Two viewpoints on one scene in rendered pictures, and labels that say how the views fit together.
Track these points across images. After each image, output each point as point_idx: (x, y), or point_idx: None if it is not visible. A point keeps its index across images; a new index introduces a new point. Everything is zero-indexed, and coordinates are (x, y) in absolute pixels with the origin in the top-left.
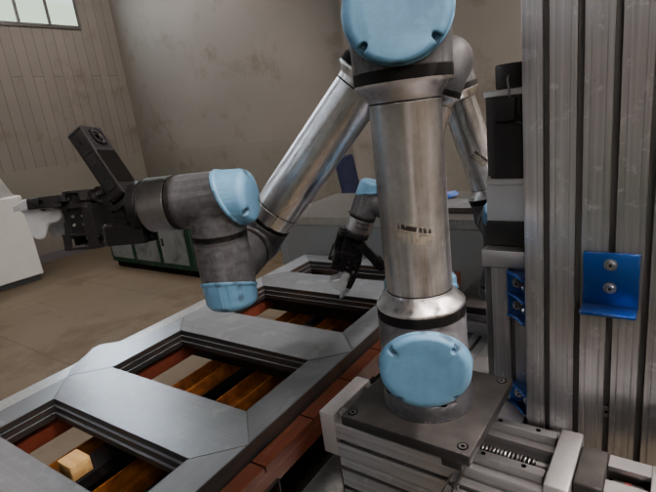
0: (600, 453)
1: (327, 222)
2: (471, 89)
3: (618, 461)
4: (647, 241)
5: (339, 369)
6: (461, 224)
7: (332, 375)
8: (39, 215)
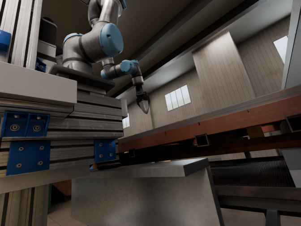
0: None
1: (283, 85)
2: (101, 4)
3: None
4: None
5: (128, 139)
6: (292, 25)
7: (125, 140)
8: None
